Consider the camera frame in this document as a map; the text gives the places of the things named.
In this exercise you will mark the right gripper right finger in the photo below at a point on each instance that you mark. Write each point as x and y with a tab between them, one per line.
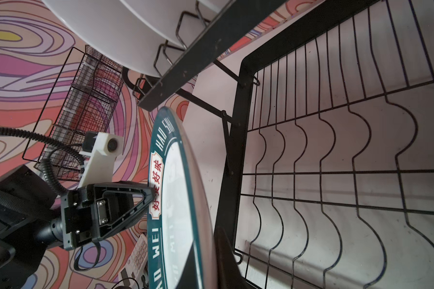
229	276

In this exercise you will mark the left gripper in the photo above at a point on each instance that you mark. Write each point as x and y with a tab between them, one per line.
93	212

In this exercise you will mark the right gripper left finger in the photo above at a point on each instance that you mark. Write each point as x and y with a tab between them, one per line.
188	279

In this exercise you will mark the black rimmed lettered plate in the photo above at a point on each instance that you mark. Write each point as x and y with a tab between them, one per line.
178	219

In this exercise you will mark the white plate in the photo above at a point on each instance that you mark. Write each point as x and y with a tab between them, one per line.
117	33

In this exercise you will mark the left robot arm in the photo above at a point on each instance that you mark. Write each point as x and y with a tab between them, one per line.
38	213

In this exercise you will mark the white calculator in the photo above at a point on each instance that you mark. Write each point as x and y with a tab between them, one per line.
135	269

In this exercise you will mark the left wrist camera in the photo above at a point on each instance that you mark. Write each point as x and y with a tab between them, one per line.
102	149

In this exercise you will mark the left wall wire basket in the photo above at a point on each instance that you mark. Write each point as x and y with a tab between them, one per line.
90	85

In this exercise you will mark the black wire dish rack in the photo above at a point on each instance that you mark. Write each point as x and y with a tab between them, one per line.
333	180

